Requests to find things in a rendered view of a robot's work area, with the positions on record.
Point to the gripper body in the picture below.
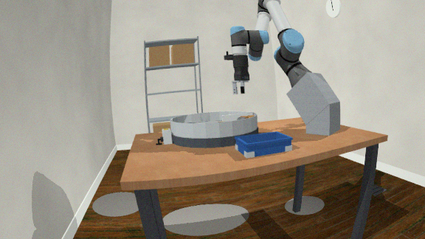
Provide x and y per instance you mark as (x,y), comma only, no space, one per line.
(240,62)

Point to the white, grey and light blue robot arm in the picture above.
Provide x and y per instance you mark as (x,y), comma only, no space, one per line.
(291,41)

